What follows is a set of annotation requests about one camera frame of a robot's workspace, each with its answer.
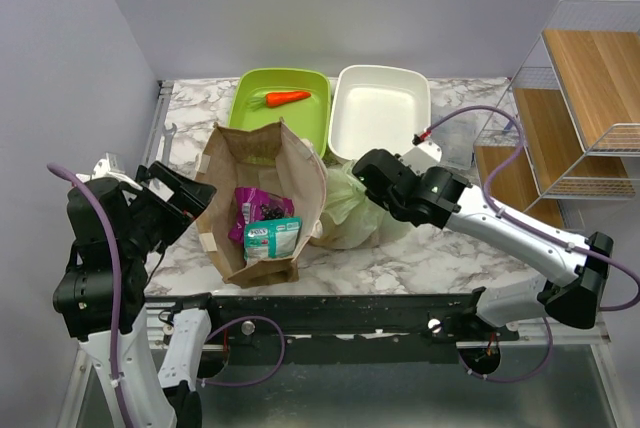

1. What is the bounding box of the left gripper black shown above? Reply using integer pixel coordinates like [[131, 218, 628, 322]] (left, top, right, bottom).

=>
[[124, 159, 217, 254]]

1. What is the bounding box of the green avocado print plastic bag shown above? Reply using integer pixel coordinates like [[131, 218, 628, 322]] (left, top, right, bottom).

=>
[[310, 160, 413, 250]]

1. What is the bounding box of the silver open-end wrench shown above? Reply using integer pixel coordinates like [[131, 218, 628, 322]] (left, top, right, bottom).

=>
[[160, 123, 177, 166]]

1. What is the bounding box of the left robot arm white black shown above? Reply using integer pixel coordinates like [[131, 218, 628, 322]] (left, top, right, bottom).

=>
[[47, 162, 222, 427]]

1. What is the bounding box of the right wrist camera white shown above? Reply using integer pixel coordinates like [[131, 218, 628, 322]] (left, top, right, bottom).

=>
[[400, 132, 442, 175]]

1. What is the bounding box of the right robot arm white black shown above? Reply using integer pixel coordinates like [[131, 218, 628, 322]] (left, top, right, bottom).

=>
[[352, 149, 613, 340]]

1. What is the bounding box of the green plastic tray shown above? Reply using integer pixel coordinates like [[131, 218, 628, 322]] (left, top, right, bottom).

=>
[[227, 68, 331, 156]]

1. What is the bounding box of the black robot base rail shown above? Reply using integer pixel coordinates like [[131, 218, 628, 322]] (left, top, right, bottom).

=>
[[144, 287, 521, 366]]

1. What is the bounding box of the orange toy carrot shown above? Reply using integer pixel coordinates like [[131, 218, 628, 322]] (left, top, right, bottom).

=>
[[247, 90, 311, 109]]

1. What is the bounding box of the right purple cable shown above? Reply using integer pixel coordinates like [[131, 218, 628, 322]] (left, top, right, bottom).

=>
[[411, 105, 640, 383]]

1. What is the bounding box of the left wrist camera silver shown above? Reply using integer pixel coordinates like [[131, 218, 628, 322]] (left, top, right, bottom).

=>
[[90, 152, 126, 180]]

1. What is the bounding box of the white plastic tray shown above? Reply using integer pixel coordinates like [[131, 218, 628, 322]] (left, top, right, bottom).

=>
[[328, 65, 431, 161]]

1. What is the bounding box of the purple snack packet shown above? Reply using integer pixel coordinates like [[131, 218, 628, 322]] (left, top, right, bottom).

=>
[[228, 187, 294, 243]]

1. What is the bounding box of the teal snack packet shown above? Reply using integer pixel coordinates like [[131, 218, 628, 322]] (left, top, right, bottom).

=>
[[244, 217, 302, 264]]

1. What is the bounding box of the white wire shelf rack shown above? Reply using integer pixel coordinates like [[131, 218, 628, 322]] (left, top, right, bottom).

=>
[[474, 0, 639, 231]]

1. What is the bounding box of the brown jute tote bag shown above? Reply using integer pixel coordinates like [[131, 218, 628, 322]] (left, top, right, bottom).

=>
[[196, 121, 327, 288]]

